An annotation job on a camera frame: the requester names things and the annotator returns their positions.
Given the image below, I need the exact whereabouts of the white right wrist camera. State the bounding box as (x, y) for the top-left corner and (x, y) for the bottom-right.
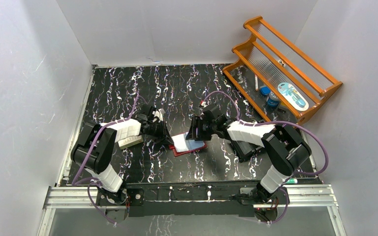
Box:
(199, 100), (207, 108)

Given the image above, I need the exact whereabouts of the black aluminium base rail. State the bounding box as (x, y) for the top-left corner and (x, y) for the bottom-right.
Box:
(43, 180), (338, 223)

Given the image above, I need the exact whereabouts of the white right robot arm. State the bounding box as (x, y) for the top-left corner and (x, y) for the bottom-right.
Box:
(186, 104), (312, 204)

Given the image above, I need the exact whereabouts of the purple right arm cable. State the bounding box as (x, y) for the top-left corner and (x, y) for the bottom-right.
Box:
(202, 90), (329, 225)

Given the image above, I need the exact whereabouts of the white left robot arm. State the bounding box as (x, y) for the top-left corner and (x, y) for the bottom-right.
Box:
(70, 104), (174, 205)

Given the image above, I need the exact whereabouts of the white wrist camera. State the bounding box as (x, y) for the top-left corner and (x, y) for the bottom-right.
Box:
(153, 108), (165, 122)
(199, 100), (207, 108)

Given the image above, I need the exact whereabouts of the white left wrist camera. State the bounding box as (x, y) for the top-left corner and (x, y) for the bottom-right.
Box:
(153, 108), (165, 122)

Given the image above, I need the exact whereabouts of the black plastic card box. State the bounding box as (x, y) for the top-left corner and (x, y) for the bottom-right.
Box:
(230, 140), (264, 163)

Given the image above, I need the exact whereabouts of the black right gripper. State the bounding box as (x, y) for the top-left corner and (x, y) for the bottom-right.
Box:
(186, 116), (217, 141)

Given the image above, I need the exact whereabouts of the white pen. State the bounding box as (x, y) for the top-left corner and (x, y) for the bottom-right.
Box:
(254, 75), (259, 91)

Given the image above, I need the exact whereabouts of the orange wooden shelf rack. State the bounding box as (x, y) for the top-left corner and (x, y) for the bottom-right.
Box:
(223, 16), (343, 124)

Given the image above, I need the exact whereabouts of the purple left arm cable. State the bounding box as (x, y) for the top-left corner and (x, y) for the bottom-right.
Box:
(71, 93), (144, 225)

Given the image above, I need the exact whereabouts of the green white marker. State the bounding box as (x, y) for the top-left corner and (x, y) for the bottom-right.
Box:
(284, 178), (298, 184)

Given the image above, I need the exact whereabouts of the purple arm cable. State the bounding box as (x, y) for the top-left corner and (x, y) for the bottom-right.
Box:
(71, 93), (144, 225)
(202, 90), (329, 225)

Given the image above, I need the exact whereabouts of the small blue block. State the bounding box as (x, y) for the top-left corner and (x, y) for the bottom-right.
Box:
(259, 86), (271, 96)

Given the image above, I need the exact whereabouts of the red card holder wallet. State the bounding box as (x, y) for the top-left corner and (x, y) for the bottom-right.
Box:
(169, 132), (207, 157)

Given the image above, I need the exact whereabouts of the beige rectangular remote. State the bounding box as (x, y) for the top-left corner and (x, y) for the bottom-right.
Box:
(118, 136), (143, 149)

